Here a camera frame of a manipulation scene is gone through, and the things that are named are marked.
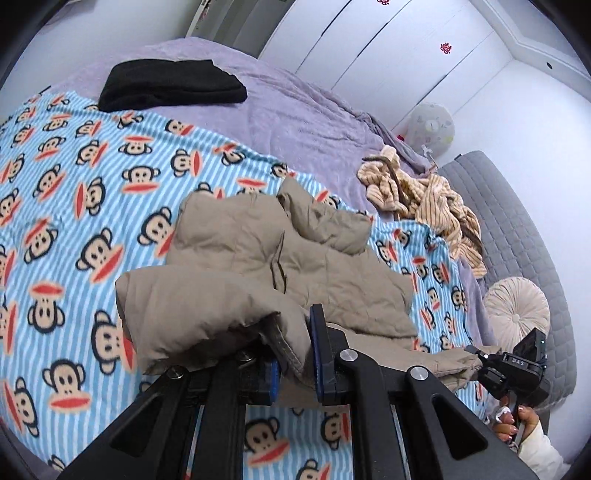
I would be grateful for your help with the white round covered fan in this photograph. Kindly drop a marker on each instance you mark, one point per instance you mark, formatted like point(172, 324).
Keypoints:
point(431, 127)

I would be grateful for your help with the beige puffer jacket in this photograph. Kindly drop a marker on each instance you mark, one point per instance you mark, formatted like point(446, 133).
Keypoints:
point(231, 258)

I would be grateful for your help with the black folded garment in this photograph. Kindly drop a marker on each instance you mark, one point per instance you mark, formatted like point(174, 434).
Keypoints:
point(171, 85)

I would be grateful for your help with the white plastic hanger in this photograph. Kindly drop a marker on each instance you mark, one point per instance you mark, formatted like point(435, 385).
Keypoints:
point(427, 150)

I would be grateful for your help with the grey quilted headboard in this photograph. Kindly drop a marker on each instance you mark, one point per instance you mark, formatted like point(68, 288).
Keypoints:
point(521, 230)

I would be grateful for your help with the person's right forearm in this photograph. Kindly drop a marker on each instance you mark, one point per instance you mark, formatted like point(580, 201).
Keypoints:
point(540, 454)

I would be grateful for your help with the purple bedspread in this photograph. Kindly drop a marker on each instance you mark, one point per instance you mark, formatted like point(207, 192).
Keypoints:
point(286, 115)

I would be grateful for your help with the beige striped fleece garment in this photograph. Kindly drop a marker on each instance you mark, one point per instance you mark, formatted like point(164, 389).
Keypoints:
point(438, 203)

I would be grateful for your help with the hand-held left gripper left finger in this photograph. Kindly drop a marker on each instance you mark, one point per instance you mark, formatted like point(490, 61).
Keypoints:
point(272, 381)

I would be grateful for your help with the blue striped monkey print blanket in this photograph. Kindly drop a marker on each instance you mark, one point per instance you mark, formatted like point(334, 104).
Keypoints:
point(92, 184)

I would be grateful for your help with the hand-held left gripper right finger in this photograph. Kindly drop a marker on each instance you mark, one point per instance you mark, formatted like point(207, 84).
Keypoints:
point(317, 360)

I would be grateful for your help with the person's right hand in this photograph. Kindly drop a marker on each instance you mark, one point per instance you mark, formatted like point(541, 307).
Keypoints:
point(531, 422)

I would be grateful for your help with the beige round cushion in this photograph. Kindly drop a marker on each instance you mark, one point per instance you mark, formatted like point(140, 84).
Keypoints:
point(512, 309)

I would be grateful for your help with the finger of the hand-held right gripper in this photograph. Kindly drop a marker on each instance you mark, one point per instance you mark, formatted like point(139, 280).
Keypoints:
point(480, 354)

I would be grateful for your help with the white wardrobe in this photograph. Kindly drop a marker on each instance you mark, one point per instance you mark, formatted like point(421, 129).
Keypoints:
point(369, 55)

